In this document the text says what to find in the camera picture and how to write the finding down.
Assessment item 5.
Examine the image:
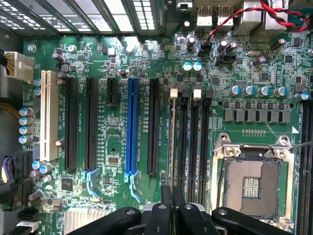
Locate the CPU socket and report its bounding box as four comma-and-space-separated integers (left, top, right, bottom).
210, 132, 296, 232

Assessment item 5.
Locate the silver finned heatsink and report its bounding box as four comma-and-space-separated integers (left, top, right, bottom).
65, 207, 116, 235

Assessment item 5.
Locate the metal socket cover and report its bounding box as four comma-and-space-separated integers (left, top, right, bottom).
265, 216, 295, 233

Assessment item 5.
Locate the long black expansion slot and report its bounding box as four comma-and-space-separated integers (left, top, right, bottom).
147, 77, 161, 175
64, 77, 79, 171
82, 77, 100, 199

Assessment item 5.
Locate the blue expansion slot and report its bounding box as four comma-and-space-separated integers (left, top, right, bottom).
124, 77, 142, 204

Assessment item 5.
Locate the green motherboard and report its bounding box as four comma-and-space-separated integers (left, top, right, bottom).
22, 0, 313, 235

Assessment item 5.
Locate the black power plug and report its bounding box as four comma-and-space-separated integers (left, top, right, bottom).
0, 150, 33, 187

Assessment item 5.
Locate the white expansion slot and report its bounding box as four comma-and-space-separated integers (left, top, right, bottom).
40, 70, 60, 163

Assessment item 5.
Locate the silver rear port block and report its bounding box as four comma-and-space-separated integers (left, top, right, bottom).
216, 4, 234, 26
241, 0, 264, 30
196, 4, 213, 26
264, 0, 288, 30

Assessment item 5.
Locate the white power connector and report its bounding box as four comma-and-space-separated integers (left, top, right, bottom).
3, 50, 35, 84

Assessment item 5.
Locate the grey metal PC case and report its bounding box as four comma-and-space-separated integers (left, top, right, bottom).
0, 0, 169, 49

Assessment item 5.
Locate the black wire port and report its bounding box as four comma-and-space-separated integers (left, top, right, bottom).
18, 208, 39, 220

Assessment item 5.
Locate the white wire port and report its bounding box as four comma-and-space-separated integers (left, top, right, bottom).
16, 220, 39, 233

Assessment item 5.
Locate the yellow black braided wire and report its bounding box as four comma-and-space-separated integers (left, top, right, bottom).
0, 102, 21, 120

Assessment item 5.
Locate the red black twisted wire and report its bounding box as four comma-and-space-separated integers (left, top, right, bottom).
202, 0, 311, 47

